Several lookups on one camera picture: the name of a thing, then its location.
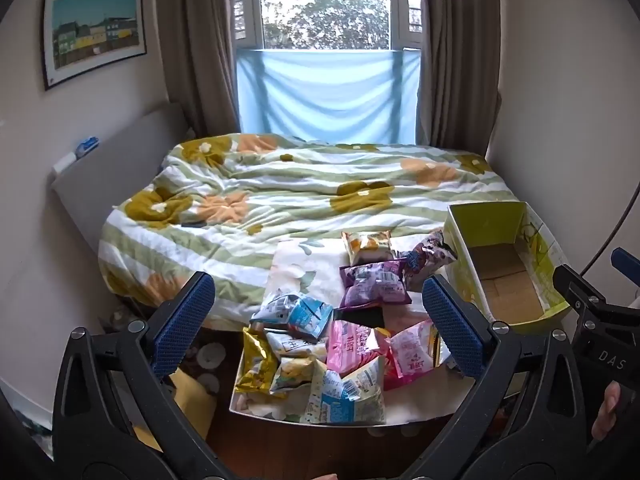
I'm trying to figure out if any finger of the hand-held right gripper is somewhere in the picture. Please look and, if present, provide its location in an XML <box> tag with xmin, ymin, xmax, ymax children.
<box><xmin>552</xmin><ymin>264</ymin><xmax>610</xmax><ymax>313</ymax></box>
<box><xmin>610</xmin><ymin>247</ymin><xmax>640</xmax><ymax>282</ymax></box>

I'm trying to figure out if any large blue-white snack packet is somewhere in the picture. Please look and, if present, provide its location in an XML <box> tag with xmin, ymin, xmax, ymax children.
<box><xmin>302</xmin><ymin>357</ymin><xmax>387</xmax><ymax>425</ymax></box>

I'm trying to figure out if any light blue cloth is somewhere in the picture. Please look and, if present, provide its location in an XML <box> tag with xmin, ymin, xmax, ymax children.
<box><xmin>235</xmin><ymin>49</ymin><xmax>422</xmax><ymax>145</ymax></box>

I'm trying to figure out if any white snack packet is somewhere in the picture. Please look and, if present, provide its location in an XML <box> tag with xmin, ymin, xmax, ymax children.
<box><xmin>265</xmin><ymin>331</ymin><xmax>328</xmax><ymax>361</ymax></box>

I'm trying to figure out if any framed wall picture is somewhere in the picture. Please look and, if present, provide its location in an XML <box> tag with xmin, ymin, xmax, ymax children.
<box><xmin>41</xmin><ymin>0</ymin><xmax>147</xmax><ymax>92</ymax></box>

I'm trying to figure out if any yellow-green cardboard box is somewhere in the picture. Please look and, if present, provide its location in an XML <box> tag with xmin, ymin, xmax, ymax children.
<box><xmin>444</xmin><ymin>201</ymin><xmax>571</xmax><ymax>335</ymax></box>

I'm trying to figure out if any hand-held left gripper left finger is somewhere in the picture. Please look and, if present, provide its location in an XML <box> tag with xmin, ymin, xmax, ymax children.
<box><xmin>52</xmin><ymin>271</ymin><xmax>222</xmax><ymax>480</ymax></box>

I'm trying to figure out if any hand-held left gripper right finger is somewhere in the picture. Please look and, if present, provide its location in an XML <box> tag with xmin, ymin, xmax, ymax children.
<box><xmin>399</xmin><ymin>276</ymin><xmax>589</xmax><ymax>480</ymax></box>

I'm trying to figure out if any chocolate cereal snack packet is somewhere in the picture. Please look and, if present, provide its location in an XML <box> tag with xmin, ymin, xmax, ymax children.
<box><xmin>400</xmin><ymin>230</ymin><xmax>458</xmax><ymax>292</ymax></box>

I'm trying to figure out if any grey headboard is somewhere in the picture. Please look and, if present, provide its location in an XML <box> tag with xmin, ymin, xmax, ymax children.
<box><xmin>50</xmin><ymin>102</ymin><xmax>192</xmax><ymax>271</ymax></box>

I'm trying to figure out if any brown curtain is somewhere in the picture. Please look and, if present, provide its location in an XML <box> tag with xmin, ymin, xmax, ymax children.
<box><xmin>420</xmin><ymin>0</ymin><xmax>502</xmax><ymax>155</ymax></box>
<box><xmin>155</xmin><ymin>0</ymin><xmax>262</xmax><ymax>139</ymax></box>

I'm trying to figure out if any yellow paper bag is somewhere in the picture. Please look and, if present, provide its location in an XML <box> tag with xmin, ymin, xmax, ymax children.
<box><xmin>135</xmin><ymin>367</ymin><xmax>219</xmax><ymax>453</ymax></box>

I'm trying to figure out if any window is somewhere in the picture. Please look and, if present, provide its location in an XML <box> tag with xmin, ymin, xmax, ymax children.
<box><xmin>232</xmin><ymin>0</ymin><xmax>424</xmax><ymax>54</ymax></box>

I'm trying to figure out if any pink snack packet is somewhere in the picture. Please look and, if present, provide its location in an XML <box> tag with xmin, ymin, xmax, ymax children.
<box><xmin>382</xmin><ymin>319</ymin><xmax>445</xmax><ymax>391</ymax></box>
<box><xmin>326</xmin><ymin>320</ymin><xmax>392</xmax><ymax>376</ymax></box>

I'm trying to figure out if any small blue-white snack packet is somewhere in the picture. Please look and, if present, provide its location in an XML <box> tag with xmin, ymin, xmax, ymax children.
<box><xmin>287</xmin><ymin>296</ymin><xmax>334</xmax><ymax>343</ymax></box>
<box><xmin>250</xmin><ymin>292</ymin><xmax>295</xmax><ymax>328</ymax></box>

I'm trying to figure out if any person's right hand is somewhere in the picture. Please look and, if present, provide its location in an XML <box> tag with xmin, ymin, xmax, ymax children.
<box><xmin>591</xmin><ymin>380</ymin><xmax>624</xmax><ymax>442</ymax></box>

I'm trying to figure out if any green striped floral blanket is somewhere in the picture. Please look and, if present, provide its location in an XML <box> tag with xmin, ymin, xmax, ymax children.
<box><xmin>98</xmin><ymin>132</ymin><xmax>516</xmax><ymax>322</ymax></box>

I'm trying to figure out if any gold snack packet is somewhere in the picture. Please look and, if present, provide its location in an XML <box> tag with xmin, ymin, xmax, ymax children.
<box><xmin>235</xmin><ymin>326</ymin><xmax>281</xmax><ymax>396</ymax></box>

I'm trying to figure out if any brown floral floor mat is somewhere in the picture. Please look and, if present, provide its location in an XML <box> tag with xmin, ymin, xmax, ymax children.
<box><xmin>189</xmin><ymin>329</ymin><xmax>242</xmax><ymax>398</ymax></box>

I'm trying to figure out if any bread snack packet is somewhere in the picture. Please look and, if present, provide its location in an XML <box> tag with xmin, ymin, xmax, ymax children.
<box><xmin>341</xmin><ymin>230</ymin><xmax>396</xmax><ymax>266</ymax></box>

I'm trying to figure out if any black cable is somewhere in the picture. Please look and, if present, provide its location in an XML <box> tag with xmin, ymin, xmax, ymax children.
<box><xmin>584</xmin><ymin>180</ymin><xmax>640</xmax><ymax>283</ymax></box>

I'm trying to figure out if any purple snack packet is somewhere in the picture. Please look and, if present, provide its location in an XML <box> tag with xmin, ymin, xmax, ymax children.
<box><xmin>340</xmin><ymin>258</ymin><xmax>412</xmax><ymax>309</ymax></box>

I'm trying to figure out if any yellow-white snack packet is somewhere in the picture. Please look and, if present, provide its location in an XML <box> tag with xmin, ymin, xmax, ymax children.
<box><xmin>269</xmin><ymin>357</ymin><xmax>326</xmax><ymax>402</ymax></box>

